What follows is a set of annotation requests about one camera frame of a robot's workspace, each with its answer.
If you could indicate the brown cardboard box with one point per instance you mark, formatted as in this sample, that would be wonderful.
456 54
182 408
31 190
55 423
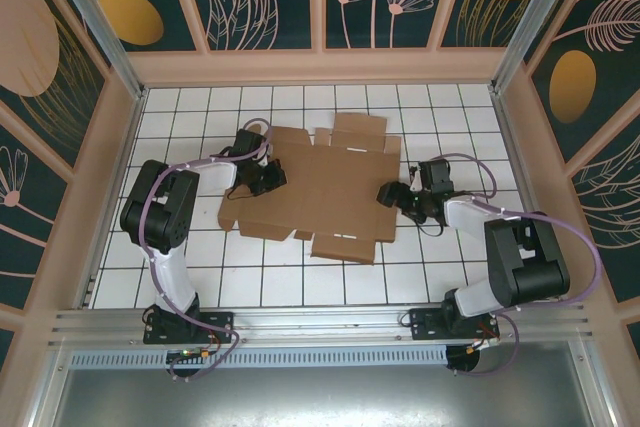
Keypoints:
325 187

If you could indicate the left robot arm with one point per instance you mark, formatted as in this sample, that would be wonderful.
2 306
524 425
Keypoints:
160 207

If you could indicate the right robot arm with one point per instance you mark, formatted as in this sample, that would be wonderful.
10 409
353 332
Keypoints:
525 257

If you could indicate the small yellow connector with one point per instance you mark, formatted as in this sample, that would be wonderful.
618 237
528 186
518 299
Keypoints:
205 356
472 349

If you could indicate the dark panel oval and fern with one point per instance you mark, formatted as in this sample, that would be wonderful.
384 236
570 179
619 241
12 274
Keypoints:
575 82

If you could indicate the dark panel orange oval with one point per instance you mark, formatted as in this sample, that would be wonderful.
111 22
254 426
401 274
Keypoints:
130 17

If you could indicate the grey metal sheet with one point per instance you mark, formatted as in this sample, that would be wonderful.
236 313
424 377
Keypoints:
320 397

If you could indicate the dark panel pink fern leaves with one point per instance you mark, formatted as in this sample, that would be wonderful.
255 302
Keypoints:
615 207

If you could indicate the dark panel single pink flower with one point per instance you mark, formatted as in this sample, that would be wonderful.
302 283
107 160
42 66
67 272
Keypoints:
20 207

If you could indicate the dark panel large pink circle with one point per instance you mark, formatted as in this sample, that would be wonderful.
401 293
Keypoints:
30 47

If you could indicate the aluminium table side rail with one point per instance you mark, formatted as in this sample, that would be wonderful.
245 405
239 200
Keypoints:
125 147
513 147

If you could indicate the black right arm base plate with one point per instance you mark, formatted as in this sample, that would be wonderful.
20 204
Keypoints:
425 324

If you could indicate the long aluminium frame rail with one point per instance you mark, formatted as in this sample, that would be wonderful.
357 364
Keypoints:
320 322

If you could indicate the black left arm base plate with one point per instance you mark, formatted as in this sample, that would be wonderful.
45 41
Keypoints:
220 327

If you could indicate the aluminium corner post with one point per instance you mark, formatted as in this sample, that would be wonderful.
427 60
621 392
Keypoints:
525 22
105 32

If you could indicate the short aluminium frame bar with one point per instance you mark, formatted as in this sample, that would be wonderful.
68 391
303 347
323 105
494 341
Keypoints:
595 397
47 392

